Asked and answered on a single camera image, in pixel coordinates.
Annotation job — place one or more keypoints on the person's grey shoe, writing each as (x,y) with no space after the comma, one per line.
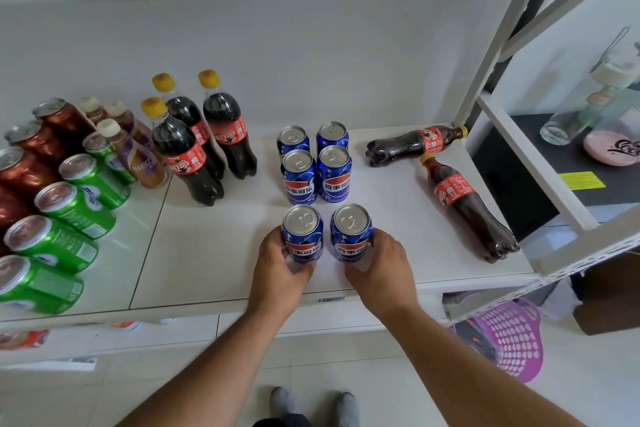
(346,409)
(280,401)

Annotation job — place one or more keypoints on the person's right forearm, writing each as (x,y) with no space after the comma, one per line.
(470,376)

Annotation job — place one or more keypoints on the brown wooden cabinet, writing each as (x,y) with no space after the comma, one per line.
(610,296)

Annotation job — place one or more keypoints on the wrapped pack of small bottles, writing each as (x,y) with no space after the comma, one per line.
(22,339)

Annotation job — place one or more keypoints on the person's left forearm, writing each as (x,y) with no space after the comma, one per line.
(210,371)

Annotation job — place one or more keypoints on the blue Pepsi can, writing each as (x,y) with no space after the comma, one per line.
(350,231)
(292,139)
(335,174)
(332,134)
(299,176)
(301,231)

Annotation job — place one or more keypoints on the red drink can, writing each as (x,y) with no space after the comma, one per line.
(20,171)
(62,121)
(10,206)
(35,141)

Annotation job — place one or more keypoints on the clear bottle white cap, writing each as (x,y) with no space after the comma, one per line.
(585,106)

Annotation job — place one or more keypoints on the teal bottle grey cap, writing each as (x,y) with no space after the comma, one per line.
(632,106)

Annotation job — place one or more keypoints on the white bottle silver cap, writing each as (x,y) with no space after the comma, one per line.
(125,325)

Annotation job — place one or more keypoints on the white metal shelf rack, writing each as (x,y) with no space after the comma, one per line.
(225,251)

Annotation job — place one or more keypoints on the person's right hand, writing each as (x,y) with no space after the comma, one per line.
(387,281)

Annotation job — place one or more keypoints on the cola bottle front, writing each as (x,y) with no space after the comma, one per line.
(185,161)
(465,206)

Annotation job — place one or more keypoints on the yellow sticker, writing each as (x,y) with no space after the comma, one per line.
(582,180)

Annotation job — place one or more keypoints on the red label small bottle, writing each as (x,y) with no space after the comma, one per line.
(92,109)

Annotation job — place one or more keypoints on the purple label coffee bottle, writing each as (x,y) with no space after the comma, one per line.
(127,124)
(132,156)

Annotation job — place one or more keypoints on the person's black trouser leg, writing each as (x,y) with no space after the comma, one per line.
(282,421)

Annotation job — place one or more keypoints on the purple plastic basket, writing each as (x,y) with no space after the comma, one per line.
(515,341)

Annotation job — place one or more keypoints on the cola bottle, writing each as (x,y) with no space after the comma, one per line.
(185,161)
(192,121)
(415,144)
(227,131)
(465,206)

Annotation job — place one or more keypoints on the white plastic bag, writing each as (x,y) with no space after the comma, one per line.
(560,299)

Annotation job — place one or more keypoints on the black cabinet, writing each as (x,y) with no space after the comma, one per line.
(550,176)

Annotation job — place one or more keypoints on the person's left hand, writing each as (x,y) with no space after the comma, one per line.
(277,286)

